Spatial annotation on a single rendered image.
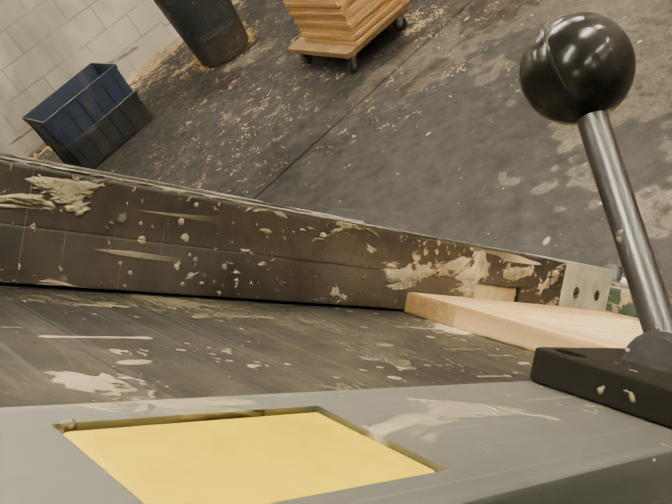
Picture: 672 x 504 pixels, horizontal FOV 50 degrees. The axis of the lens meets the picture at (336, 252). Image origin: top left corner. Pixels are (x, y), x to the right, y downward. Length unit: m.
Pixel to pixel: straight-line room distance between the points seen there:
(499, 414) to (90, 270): 0.34
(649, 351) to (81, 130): 4.70
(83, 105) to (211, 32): 0.98
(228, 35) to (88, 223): 4.70
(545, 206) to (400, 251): 1.97
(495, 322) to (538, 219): 1.96
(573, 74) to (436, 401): 0.13
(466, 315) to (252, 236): 0.20
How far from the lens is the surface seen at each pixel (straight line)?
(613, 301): 1.00
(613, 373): 0.20
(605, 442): 0.17
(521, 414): 0.17
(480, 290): 0.76
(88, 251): 0.46
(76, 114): 4.84
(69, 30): 5.89
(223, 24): 5.11
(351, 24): 3.95
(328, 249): 0.58
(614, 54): 0.25
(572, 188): 2.63
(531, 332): 0.59
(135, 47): 6.06
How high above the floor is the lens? 1.64
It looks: 35 degrees down
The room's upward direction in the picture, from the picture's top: 32 degrees counter-clockwise
